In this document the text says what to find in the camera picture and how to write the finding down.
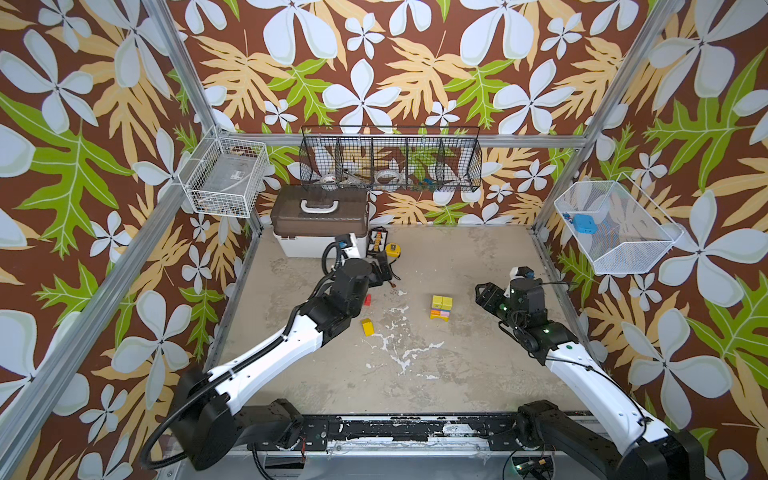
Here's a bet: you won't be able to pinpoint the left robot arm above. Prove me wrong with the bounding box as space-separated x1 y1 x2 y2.
139 253 393 471

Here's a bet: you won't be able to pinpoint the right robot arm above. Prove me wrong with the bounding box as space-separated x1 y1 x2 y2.
475 274 705 479

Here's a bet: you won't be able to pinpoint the yellow wooden block left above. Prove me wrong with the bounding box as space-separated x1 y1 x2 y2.
361 319 375 337

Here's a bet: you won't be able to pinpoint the yellow tape measure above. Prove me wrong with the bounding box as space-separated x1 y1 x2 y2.
385 243 402 259

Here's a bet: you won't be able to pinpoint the black charging board yellow connectors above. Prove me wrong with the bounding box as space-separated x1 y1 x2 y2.
366 226 388 258

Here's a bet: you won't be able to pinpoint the brown lid white toolbox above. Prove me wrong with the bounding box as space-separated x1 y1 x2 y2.
270 185 369 258

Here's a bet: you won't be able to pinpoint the blue object in basket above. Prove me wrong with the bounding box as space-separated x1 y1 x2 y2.
571 214 598 235

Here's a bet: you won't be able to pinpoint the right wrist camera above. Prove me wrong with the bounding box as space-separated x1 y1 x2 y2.
509 266 536 289

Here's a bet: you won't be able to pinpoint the white wire basket right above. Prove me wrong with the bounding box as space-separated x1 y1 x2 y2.
555 174 684 276

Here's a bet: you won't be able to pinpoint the white wire basket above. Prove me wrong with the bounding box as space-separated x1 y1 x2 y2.
179 127 271 219
555 174 684 276

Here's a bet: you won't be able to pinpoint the black wire wall basket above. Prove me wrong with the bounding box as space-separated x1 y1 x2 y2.
298 125 483 192

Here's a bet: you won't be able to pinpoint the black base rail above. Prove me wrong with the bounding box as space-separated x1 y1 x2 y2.
289 412 520 452

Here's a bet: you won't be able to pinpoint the white wire basket left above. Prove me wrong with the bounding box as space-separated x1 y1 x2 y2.
179 127 271 219

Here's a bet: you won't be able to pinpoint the aluminium corner frame post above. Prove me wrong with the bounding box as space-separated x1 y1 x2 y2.
531 0 684 233

